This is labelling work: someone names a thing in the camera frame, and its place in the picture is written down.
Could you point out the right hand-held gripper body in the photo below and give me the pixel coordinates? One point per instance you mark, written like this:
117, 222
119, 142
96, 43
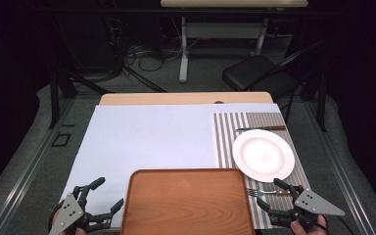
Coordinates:
313, 204

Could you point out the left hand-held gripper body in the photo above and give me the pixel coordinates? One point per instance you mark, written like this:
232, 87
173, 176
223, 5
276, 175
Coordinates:
67, 212

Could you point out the white plate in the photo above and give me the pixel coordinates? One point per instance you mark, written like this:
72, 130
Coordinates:
262, 156

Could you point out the person's left hand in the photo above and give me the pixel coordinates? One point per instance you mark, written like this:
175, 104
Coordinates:
80, 232

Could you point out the person's right hand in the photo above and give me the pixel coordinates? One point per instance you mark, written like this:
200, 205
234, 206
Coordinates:
306, 230

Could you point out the white paper sheet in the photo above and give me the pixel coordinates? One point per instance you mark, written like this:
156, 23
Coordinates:
143, 137

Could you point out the wooden tray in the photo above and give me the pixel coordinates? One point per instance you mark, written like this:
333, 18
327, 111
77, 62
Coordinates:
186, 202

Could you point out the striped placemat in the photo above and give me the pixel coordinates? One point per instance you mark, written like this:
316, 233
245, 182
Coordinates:
228, 137

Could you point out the black metal stand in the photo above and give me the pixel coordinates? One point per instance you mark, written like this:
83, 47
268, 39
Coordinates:
55, 98

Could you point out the black slanted metal bar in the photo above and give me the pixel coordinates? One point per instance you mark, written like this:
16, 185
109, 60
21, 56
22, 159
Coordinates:
145, 80

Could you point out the black folding chair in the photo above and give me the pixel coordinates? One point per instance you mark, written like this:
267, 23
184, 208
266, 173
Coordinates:
251, 71

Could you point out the white desk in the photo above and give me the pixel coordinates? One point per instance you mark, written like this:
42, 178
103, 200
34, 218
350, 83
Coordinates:
222, 31

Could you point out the metal floor rail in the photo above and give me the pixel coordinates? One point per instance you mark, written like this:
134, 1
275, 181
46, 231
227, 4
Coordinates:
29, 176
339, 176

